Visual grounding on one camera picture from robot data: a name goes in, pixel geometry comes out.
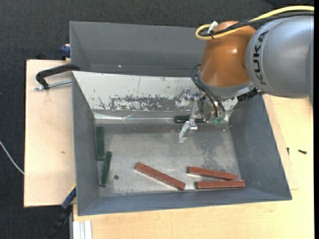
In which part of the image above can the dark green flat block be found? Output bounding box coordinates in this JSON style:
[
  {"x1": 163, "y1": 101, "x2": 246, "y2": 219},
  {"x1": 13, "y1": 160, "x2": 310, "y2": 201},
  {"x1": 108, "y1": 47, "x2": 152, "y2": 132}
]
[
  {"x1": 95, "y1": 126, "x2": 105, "y2": 161},
  {"x1": 99, "y1": 151, "x2": 113, "y2": 187}
]

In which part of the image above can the red-brown flat block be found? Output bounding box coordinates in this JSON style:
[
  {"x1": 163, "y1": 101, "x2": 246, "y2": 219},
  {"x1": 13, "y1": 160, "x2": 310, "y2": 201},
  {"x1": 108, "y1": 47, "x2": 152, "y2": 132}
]
[
  {"x1": 194, "y1": 179, "x2": 246, "y2": 190},
  {"x1": 186, "y1": 166, "x2": 239, "y2": 181},
  {"x1": 134, "y1": 162, "x2": 186, "y2": 192}
]

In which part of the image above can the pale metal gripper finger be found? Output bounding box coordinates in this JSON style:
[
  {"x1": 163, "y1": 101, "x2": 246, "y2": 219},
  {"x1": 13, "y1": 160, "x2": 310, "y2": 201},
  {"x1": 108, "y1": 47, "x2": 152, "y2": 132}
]
[
  {"x1": 175, "y1": 88, "x2": 193, "y2": 108},
  {"x1": 178, "y1": 120, "x2": 199, "y2": 144}
]

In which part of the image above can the black cylinder on white bracket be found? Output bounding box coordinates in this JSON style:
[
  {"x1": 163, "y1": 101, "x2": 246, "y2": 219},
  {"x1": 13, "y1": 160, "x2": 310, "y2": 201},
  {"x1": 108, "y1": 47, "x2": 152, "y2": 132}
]
[{"x1": 220, "y1": 88, "x2": 261, "y2": 116}]

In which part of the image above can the grey metal bin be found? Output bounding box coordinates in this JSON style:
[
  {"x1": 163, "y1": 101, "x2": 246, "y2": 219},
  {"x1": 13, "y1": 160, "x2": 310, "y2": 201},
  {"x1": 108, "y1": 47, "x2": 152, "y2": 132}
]
[{"x1": 68, "y1": 20, "x2": 293, "y2": 216}]

